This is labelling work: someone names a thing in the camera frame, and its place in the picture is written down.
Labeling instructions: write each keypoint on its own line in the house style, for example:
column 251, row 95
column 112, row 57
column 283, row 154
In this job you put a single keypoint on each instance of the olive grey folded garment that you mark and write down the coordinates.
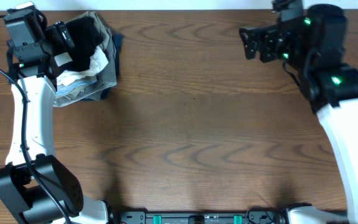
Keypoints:
column 70, row 94

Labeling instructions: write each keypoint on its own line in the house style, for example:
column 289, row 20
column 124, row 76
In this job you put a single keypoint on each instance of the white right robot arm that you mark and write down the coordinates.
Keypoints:
column 310, row 43

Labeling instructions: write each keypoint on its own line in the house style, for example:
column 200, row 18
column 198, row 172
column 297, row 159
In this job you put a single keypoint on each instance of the white folded shirt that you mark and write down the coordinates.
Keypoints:
column 97, row 62

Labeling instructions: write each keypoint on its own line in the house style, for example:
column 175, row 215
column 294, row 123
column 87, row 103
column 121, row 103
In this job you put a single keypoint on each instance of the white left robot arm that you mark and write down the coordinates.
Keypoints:
column 34, row 185

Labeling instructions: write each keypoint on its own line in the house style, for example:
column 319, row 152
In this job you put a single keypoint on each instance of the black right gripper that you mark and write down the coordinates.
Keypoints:
column 270, row 38

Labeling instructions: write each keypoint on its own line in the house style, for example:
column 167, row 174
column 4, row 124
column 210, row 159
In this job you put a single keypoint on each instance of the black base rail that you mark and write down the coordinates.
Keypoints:
column 252, row 216

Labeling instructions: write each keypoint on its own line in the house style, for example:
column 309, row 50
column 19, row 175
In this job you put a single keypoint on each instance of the black t-shirt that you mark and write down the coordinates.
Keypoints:
column 86, row 38

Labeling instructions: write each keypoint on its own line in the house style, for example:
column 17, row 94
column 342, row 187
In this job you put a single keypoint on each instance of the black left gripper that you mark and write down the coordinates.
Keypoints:
column 54, row 37

